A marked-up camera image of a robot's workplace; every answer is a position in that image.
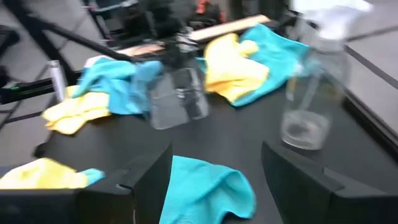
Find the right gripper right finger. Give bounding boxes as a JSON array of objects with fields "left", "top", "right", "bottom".
[{"left": 261, "top": 140, "right": 398, "bottom": 224}]

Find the silver metal post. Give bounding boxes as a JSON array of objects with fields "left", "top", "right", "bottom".
[{"left": 48, "top": 60, "right": 68, "bottom": 102}]

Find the clear plastic bin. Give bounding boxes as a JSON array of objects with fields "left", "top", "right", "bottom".
[{"left": 148, "top": 67, "right": 211, "bottom": 131}]

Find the blue microfiber towel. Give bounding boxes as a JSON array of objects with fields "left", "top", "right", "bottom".
[
  {"left": 159, "top": 155, "right": 257, "bottom": 224},
  {"left": 81, "top": 167, "right": 106, "bottom": 187},
  {"left": 72, "top": 57, "right": 165, "bottom": 115},
  {"left": 197, "top": 24, "right": 310, "bottom": 108}
]

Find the clear plastic spray bottle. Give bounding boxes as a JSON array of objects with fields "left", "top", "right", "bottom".
[{"left": 279, "top": 0, "right": 374, "bottom": 151}]

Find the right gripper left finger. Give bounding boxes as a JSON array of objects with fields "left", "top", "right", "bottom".
[{"left": 0, "top": 143, "right": 174, "bottom": 224}]

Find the black bar with green light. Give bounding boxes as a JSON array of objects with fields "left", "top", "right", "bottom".
[{"left": 0, "top": 77, "right": 58, "bottom": 105}]

